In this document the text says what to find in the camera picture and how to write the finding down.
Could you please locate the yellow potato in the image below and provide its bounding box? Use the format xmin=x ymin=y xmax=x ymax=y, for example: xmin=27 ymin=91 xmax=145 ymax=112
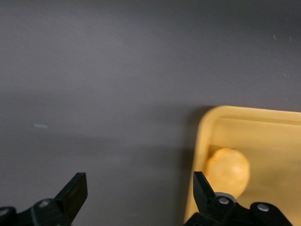
xmin=206 ymin=147 xmax=251 ymax=200

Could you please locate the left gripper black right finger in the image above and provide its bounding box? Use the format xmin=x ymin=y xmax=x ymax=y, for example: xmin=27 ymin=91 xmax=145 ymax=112
xmin=184 ymin=171 xmax=294 ymax=226

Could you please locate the yellow plastic tray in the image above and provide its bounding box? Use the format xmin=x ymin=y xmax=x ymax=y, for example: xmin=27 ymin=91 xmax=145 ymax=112
xmin=183 ymin=105 xmax=301 ymax=226

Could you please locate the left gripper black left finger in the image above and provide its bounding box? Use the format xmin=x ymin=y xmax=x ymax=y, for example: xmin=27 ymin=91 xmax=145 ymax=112
xmin=0 ymin=172 xmax=88 ymax=226

